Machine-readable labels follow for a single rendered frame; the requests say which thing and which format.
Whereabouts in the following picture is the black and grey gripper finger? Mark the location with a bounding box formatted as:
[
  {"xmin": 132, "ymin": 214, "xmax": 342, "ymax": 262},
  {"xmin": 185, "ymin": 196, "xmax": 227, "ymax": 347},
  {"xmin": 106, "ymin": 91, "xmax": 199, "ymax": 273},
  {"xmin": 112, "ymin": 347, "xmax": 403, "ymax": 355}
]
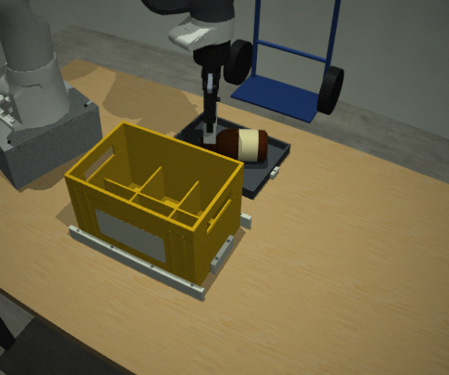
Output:
[
  {"xmin": 216, "ymin": 66, "xmax": 221, "ymax": 126},
  {"xmin": 200, "ymin": 70, "xmax": 221, "ymax": 144}
]

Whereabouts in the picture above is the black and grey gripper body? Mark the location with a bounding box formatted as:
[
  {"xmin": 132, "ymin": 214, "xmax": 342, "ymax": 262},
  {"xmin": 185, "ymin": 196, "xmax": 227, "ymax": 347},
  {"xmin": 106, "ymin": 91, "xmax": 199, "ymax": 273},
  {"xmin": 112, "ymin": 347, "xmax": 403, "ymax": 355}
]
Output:
[{"xmin": 193, "ymin": 40, "xmax": 231, "ymax": 84}]

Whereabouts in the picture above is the yellow plastic crate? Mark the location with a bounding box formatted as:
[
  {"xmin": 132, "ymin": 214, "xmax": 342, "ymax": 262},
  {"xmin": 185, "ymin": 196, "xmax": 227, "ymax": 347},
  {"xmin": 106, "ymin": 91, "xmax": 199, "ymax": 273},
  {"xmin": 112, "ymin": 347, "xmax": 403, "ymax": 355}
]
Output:
[{"xmin": 64, "ymin": 121, "xmax": 244, "ymax": 286}]

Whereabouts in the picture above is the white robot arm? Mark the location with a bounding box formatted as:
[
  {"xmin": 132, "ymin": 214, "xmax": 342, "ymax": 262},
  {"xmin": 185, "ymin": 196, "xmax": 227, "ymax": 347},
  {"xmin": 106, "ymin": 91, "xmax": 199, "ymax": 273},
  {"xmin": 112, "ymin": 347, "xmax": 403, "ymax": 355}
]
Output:
[{"xmin": 0, "ymin": 0, "xmax": 236, "ymax": 132}]

